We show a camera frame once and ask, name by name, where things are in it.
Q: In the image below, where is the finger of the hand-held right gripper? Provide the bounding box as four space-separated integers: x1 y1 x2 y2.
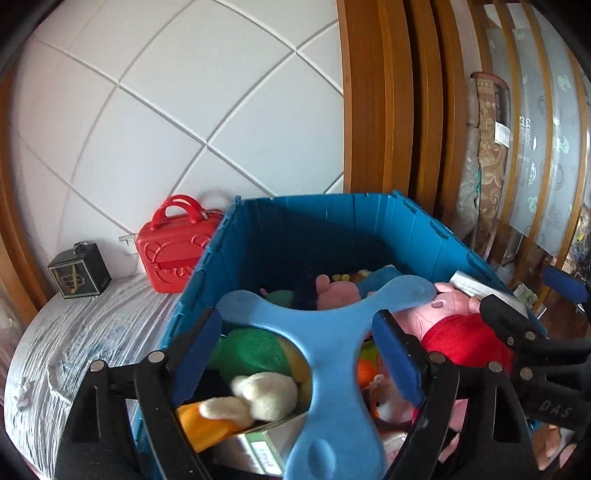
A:
545 268 591 324
480 294 591 370

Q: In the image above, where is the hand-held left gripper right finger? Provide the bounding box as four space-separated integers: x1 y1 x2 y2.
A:
372 311 539 480

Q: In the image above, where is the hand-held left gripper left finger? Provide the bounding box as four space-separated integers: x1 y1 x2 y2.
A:
55 308 225 480

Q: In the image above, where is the pink pig plush red dress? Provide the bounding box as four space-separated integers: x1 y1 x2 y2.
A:
394 281 515 377

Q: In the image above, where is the blue fabric storage bin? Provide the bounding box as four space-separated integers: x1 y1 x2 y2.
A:
131 190 550 480

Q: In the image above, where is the person's right hand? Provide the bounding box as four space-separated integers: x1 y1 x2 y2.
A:
531 422 580 467

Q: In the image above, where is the white green carton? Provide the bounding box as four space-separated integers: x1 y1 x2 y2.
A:
510 281 541 317

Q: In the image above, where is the orange plush toy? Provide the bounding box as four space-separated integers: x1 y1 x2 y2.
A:
356 359 385 395

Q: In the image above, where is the yellow green plush toy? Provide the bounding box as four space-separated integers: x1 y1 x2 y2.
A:
208 327 312 386

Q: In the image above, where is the flat white pink box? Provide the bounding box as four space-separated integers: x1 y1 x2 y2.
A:
449 270 513 303

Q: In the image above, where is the white duck plush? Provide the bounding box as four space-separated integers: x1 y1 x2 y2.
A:
178 371 300 455

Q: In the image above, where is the pink pig plush blue outfit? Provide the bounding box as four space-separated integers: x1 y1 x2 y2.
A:
356 264 404 298

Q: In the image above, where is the red plastic carry case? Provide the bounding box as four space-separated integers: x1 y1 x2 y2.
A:
135 195 227 294

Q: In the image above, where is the teal plush toy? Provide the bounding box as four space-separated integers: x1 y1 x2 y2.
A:
259 287 296 309

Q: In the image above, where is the plastic-wrapped white mattress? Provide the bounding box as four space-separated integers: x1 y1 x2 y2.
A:
2 272 204 480

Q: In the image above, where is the white box green label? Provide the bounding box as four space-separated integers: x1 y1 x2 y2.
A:
217 413 317 478

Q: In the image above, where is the rolled patterned carpet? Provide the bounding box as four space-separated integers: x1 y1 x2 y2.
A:
459 71 512 261

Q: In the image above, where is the black display box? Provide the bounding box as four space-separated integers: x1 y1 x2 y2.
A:
47 241 112 300

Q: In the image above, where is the wooden frosted glass sliding door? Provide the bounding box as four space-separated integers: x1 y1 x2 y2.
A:
462 0 591 296

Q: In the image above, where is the wooden headboard frame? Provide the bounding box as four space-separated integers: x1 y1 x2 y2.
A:
0 69 51 319

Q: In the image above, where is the wooden door frame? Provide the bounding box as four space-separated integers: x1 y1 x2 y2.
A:
336 0 467 241

